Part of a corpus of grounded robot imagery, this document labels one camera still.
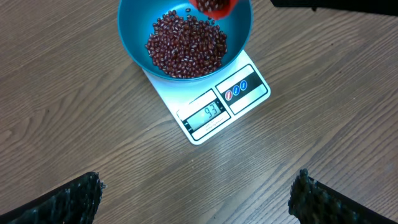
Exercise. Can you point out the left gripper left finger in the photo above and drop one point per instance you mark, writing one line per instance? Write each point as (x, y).
(74, 202)

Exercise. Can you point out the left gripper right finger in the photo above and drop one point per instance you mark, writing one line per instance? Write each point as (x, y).
(313, 202)

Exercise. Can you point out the red measuring scoop blue handle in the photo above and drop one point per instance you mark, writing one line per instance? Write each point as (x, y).
(215, 9)

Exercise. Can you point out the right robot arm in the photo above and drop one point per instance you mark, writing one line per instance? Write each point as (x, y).
(384, 7)

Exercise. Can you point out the white digital kitchen scale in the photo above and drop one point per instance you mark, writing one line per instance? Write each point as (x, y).
(204, 107)

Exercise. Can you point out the red beans in bowl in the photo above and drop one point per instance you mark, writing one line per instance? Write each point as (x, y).
(185, 47)

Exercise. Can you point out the blue metal bowl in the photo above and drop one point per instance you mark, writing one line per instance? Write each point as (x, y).
(135, 20)

